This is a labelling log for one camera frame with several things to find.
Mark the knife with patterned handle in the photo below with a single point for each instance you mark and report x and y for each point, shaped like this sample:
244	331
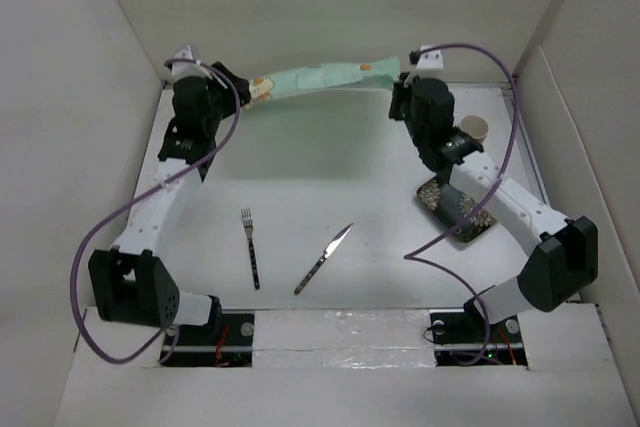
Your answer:
327	252

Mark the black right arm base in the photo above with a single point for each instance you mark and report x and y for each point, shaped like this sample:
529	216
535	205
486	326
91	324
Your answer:
457	340

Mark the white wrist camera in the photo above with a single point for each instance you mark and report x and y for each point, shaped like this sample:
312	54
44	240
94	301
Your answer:
426	57
187	57

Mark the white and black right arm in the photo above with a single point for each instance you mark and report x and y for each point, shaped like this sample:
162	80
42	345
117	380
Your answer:
562	252

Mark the silver fork with patterned handle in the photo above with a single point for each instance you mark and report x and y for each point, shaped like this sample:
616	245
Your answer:
248	227

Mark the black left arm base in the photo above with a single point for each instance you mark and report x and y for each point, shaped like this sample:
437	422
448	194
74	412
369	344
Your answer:
231	347

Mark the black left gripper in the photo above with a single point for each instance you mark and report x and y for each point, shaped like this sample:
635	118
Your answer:
226	91

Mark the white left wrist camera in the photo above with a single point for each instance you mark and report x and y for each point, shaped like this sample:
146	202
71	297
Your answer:
187	57

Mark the purple cup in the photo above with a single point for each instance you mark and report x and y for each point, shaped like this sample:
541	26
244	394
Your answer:
475	126

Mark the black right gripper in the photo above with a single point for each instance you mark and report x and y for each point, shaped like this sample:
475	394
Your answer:
402	89

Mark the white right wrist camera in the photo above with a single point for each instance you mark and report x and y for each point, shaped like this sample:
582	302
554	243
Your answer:
426	57

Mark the black floral rectangular plate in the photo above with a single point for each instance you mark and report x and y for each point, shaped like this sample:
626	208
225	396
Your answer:
450	206

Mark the green cartoon print cloth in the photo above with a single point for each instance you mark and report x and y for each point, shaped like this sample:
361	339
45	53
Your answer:
328	76

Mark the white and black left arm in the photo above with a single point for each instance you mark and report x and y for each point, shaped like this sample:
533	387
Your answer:
130	281

